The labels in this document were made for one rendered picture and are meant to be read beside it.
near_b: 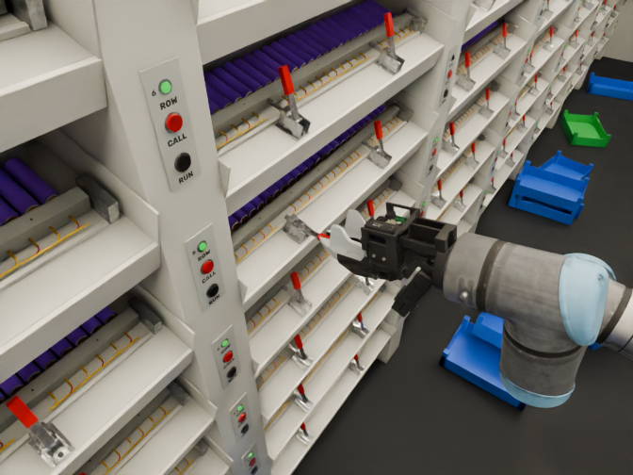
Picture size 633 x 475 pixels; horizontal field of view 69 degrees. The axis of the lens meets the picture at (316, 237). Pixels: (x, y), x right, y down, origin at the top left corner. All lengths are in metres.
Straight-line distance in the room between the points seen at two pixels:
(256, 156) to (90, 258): 0.23
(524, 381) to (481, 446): 1.02
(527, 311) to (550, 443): 1.20
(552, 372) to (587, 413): 1.22
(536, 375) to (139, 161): 0.50
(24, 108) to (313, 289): 0.66
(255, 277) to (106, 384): 0.24
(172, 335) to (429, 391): 1.19
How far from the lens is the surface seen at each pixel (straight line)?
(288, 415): 1.20
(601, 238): 2.52
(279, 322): 0.87
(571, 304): 0.55
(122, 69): 0.42
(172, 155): 0.47
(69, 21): 0.42
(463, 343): 1.84
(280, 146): 0.62
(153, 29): 0.43
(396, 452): 1.58
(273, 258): 0.72
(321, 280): 0.94
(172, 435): 0.79
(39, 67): 0.40
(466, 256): 0.57
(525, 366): 0.63
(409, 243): 0.60
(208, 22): 0.47
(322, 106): 0.71
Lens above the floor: 1.45
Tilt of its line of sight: 42 degrees down
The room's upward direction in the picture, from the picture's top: straight up
